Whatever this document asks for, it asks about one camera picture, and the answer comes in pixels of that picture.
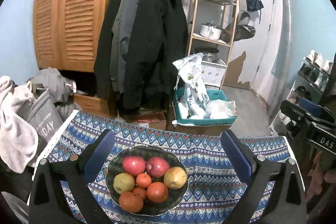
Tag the brown cardboard box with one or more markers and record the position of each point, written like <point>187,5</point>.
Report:
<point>204,129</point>

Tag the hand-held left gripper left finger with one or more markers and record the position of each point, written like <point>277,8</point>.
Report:
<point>103,148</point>

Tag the grey shoe rack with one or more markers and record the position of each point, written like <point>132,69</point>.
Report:
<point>292,82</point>

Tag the person's right hand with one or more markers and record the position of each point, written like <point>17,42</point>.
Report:
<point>321,176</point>

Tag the red apple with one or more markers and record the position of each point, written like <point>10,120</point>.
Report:
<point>157,166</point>
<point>134,165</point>

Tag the wooden shelf rack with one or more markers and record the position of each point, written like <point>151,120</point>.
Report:
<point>193,29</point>

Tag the black hooded coat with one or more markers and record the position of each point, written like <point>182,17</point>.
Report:
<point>155,43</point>

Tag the flat cardboard box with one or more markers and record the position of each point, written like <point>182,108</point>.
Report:
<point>152,121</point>

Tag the white printed sack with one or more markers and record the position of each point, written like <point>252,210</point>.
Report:
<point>194,92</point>

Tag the white patterned basket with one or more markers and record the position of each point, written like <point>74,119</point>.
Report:
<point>214,73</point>

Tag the blue patterned tablecloth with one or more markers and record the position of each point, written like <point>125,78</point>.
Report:
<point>204,158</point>

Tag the wooden louvered wardrobe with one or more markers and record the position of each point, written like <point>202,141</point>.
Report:
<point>73,16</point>

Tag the metal pot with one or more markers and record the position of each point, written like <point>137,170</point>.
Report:
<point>207,55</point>

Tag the orange tangerine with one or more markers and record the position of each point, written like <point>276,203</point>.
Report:
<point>143,180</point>
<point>157,192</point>
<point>139,192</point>
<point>130,202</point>

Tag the grey tote bag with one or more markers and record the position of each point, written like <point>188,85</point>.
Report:
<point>44,119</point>

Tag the white door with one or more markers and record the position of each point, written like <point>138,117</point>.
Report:
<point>262,29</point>

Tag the dark glass bowl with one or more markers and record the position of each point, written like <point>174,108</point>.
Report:
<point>115,165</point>

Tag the wooden drawer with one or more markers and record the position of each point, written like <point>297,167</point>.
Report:
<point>92,106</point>

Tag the dark hanging garment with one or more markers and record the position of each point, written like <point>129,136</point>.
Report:
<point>329,87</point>

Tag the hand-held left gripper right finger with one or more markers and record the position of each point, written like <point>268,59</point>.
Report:
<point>236,153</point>

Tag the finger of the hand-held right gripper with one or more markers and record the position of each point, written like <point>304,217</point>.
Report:
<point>309,104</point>
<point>294,113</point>

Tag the dark hanging bag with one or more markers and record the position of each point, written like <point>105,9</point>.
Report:
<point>242,28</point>

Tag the white towel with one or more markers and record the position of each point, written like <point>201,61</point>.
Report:
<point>15,129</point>

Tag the dark folded umbrella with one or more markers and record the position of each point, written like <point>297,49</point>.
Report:
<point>254,3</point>

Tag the group of assorted shoes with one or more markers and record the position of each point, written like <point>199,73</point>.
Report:
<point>317,77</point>

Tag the grey clothes pile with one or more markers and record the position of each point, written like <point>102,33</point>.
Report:
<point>52,85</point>

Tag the grey jacket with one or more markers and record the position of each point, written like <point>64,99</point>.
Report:
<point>126,29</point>

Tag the yellow pear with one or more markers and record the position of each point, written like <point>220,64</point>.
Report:
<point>175,177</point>
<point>124,183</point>

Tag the clear plastic bag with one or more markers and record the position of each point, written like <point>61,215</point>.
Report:
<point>220,109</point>

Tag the teal plastic crate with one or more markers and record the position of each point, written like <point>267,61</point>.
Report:
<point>207,121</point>

